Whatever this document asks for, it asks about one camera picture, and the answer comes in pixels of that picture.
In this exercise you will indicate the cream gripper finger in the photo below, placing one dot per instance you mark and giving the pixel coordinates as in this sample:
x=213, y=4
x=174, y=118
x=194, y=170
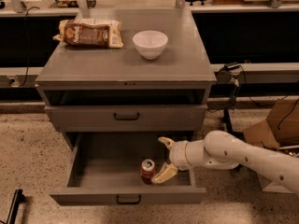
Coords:
x=169, y=143
x=167, y=172

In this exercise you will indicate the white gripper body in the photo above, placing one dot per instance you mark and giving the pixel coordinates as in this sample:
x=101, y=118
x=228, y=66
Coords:
x=178, y=154

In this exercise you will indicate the red coke can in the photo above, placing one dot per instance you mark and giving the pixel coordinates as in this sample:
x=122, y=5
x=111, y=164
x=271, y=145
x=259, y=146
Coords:
x=147, y=170

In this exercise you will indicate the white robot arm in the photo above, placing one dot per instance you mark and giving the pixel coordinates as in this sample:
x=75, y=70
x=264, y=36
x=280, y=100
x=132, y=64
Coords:
x=221, y=150

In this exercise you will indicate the open grey bottom drawer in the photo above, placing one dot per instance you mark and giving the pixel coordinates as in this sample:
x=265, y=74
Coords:
x=105, y=169

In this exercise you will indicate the grey drawer cabinet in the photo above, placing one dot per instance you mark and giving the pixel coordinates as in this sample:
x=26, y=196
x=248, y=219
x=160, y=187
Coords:
x=181, y=75

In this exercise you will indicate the closed grey middle drawer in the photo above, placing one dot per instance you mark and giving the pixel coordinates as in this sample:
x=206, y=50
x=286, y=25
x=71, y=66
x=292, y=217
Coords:
x=126, y=118

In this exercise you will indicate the white ceramic bowl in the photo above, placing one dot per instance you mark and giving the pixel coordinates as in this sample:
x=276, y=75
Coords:
x=150, y=44

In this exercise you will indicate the brown cardboard box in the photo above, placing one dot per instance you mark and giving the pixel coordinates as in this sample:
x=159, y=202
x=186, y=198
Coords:
x=277, y=125

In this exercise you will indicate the brown chip bag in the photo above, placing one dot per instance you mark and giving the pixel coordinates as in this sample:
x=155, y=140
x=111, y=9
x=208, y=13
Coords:
x=90, y=33

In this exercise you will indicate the black bar bottom left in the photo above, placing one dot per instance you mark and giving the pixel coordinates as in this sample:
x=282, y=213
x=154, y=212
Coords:
x=17, y=200

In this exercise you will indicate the black camera tripod stand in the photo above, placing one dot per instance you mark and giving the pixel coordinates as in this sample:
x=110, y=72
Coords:
x=228, y=75

